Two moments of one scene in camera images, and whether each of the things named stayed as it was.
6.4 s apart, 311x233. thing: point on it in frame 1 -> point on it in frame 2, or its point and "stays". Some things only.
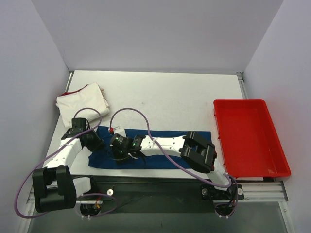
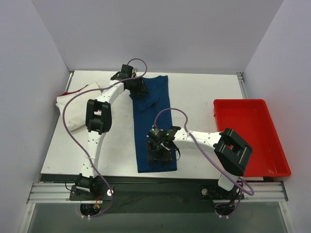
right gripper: (119, 153) -> (159, 153)
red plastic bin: (249, 143) stays
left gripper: (96, 142) -> (139, 88)
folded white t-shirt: (89, 102) stays
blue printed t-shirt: (101, 157) -> (146, 108)
